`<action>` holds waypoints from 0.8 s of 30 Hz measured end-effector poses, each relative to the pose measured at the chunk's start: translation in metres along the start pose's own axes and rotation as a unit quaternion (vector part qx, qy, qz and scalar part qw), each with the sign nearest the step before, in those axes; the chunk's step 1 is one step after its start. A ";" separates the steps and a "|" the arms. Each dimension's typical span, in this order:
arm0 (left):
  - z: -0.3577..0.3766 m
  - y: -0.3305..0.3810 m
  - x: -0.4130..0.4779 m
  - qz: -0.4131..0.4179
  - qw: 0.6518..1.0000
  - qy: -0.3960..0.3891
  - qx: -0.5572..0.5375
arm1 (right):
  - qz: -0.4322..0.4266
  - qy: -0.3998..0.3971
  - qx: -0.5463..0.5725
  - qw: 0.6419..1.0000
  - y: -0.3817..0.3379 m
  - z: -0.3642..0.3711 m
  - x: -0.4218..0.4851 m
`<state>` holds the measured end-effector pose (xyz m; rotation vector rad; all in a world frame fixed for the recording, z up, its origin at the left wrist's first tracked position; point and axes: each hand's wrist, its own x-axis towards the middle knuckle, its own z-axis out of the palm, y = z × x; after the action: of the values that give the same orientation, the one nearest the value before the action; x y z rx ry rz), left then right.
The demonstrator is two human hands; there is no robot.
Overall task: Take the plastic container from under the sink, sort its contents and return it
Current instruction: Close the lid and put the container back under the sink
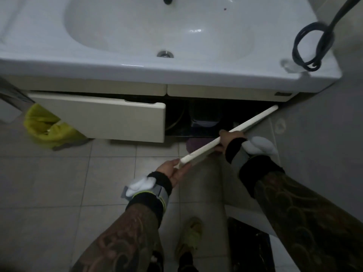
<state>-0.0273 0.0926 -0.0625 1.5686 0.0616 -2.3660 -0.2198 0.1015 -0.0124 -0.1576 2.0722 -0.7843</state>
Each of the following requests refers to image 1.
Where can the person's right hand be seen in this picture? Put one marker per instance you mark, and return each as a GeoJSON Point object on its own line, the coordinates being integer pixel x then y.
{"type": "Point", "coordinates": [231, 137]}

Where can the person's left hand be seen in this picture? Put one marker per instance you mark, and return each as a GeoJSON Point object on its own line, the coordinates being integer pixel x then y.
{"type": "Point", "coordinates": [171, 171]}

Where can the person's left fingers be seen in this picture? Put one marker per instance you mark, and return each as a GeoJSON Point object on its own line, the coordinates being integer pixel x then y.
{"type": "Point", "coordinates": [183, 171]}

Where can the person's right fingers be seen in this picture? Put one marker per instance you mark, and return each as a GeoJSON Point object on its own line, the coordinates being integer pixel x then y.
{"type": "Point", "coordinates": [222, 140]}

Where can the cream cabinet door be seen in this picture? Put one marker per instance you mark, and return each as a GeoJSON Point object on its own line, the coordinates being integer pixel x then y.
{"type": "Point", "coordinates": [249, 123]}
{"type": "Point", "coordinates": [105, 118]}

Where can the person's right forearm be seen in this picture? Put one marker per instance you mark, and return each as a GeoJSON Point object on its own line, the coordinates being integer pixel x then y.
{"type": "Point", "coordinates": [306, 218]}

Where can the person's left forearm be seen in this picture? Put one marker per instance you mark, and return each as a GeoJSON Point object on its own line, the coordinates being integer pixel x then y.
{"type": "Point", "coordinates": [124, 235]}

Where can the purple basin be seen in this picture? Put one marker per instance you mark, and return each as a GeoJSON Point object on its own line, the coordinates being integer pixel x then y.
{"type": "Point", "coordinates": [198, 144]}

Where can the cream vanity cabinet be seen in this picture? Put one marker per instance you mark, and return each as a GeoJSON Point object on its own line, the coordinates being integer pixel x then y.
{"type": "Point", "coordinates": [215, 92]}

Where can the round floor drain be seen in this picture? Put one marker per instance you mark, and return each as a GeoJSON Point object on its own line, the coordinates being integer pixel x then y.
{"type": "Point", "coordinates": [280, 126]}

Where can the yellow-green shoe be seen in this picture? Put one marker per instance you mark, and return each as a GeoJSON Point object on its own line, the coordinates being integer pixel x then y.
{"type": "Point", "coordinates": [190, 236]}

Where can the person's dark trouser leg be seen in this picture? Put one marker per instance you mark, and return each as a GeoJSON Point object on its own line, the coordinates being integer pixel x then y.
{"type": "Point", "coordinates": [187, 263]}

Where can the clear suction holder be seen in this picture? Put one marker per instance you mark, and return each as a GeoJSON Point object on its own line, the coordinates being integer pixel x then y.
{"type": "Point", "coordinates": [289, 66]}

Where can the metal sink drain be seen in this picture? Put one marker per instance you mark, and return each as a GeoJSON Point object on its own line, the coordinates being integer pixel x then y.
{"type": "Point", "coordinates": [165, 54]}

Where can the white ceramic sink basin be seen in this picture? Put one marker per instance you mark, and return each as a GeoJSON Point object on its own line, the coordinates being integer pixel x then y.
{"type": "Point", "coordinates": [113, 65]}

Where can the yellow cloth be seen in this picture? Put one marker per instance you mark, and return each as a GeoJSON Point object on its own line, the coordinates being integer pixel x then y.
{"type": "Point", "coordinates": [46, 128]}

